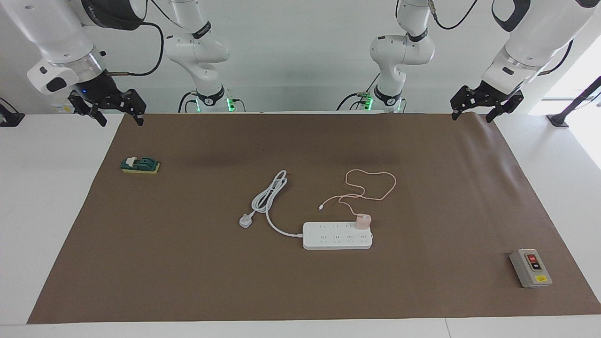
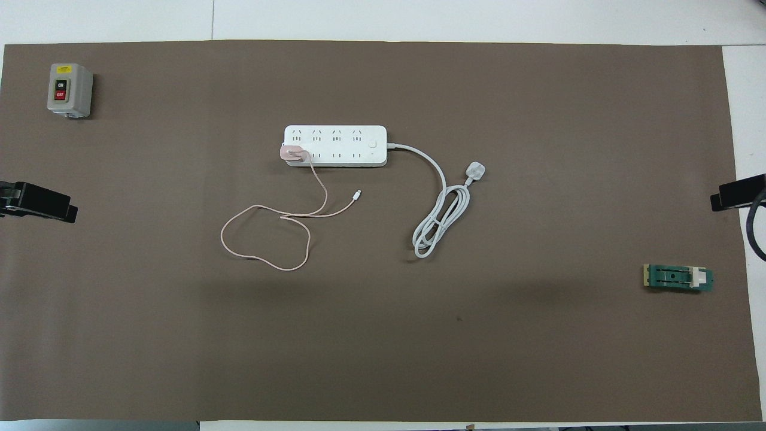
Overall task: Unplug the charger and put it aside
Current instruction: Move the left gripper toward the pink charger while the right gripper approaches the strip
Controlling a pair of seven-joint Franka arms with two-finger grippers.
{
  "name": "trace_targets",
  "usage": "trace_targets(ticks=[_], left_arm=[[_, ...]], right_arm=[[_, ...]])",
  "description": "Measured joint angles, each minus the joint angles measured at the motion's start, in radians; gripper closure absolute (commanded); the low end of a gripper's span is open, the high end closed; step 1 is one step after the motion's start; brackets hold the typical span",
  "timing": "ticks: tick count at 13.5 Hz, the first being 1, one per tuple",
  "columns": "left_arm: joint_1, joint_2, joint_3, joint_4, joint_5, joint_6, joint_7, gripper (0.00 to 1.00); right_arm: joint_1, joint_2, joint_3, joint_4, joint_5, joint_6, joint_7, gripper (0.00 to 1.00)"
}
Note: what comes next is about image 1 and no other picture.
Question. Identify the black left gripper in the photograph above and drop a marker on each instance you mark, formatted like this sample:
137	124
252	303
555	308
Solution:
490	94

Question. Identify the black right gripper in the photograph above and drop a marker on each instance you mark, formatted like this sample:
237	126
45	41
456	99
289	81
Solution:
101	91

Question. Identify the pink charger plug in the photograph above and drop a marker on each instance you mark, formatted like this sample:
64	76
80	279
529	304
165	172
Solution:
362	220

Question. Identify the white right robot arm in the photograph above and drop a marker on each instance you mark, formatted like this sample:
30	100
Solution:
56	33

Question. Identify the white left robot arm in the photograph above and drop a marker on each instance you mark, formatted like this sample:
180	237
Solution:
535	37

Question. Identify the black slanted stand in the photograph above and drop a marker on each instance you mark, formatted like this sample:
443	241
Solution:
558	119

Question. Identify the brown paper table mat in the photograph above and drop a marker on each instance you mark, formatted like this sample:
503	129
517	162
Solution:
188	272

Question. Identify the white wall outlet box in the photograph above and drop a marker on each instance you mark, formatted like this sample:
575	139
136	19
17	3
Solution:
58	109

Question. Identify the black table clamp mount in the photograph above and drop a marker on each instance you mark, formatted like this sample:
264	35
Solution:
11	119

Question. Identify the grey push-button switch box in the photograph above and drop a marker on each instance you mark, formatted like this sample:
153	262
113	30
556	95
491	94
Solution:
528	274

